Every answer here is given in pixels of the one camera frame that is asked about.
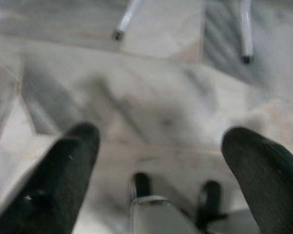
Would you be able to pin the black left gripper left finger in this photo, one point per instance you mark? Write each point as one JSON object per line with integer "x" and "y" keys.
{"x": 56, "y": 185}

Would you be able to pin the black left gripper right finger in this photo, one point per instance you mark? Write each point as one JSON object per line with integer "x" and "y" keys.
{"x": 266, "y": 180}

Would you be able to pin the black robot foot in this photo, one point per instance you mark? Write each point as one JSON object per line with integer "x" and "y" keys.
{"x": 141, "y": 184}
{"x": 208, "y": 202}

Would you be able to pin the white metal furniture leg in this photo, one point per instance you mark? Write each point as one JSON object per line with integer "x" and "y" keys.
{"x": 246, "y": 31}
{"x": 125, "y": 20}

